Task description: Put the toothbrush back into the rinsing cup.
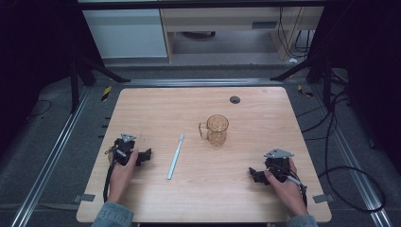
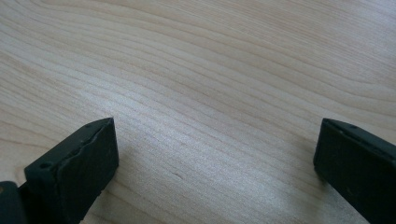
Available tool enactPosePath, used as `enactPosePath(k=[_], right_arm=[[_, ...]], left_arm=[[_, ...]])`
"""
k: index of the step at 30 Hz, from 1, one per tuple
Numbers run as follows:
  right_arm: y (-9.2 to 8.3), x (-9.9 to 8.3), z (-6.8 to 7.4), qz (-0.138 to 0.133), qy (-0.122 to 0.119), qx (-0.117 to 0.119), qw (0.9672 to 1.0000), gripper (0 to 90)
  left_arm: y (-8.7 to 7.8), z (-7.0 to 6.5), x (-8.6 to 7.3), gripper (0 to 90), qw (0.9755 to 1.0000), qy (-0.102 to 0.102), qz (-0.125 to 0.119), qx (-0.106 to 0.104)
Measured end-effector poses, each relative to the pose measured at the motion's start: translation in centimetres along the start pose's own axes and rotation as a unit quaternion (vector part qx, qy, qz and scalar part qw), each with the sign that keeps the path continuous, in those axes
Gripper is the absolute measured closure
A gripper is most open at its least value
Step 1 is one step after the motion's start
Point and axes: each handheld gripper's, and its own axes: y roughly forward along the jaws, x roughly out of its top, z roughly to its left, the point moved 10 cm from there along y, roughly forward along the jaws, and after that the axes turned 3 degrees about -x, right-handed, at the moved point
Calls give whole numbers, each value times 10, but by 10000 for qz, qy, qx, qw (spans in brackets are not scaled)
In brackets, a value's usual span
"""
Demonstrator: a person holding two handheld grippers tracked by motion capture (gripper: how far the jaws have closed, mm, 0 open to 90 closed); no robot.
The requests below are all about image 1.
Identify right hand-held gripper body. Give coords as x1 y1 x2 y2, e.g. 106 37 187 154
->
263 148 295 183

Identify black hanging desk cables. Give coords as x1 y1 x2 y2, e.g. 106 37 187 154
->
277 6 313 61

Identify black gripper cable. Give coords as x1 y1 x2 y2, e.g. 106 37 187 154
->
277 166 309 209
102 156 117 203

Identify clear glass measuring cup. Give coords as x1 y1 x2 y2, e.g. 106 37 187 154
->
198 113 230 148

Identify black looped floor cable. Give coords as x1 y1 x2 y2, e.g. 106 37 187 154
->
316 89 387 213

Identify white cabinet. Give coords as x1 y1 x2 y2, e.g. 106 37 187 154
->
81 8 168 60

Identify person's left hand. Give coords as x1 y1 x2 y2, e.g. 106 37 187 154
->
107 149 140 203

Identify thin black floor cable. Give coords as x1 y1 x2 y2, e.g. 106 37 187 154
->
26 98 53 121

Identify black metal stand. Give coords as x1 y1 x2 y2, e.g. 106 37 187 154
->
69 55 131 114
270 56 349 110

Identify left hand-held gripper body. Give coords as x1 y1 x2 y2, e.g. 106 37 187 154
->
105 132 138 167

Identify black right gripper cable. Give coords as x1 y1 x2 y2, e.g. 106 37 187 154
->
277 166 309 209

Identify light blue toothbrush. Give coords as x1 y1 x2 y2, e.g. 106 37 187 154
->
166 133 186 182

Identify yellow black tape marker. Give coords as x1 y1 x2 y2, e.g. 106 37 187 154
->
297 83 315 98
100 85 113 102

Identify grey tape piece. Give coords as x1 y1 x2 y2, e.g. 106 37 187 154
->
73 193 96 203
312 193 335 204

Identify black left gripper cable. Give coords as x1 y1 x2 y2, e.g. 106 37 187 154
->
102 156 117 203

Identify aluminium floor rail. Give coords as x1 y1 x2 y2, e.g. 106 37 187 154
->
10 86 93 227
310 84 395 227
121 78 287 88

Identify person's right hand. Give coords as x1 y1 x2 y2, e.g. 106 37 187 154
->
264 158 309 218

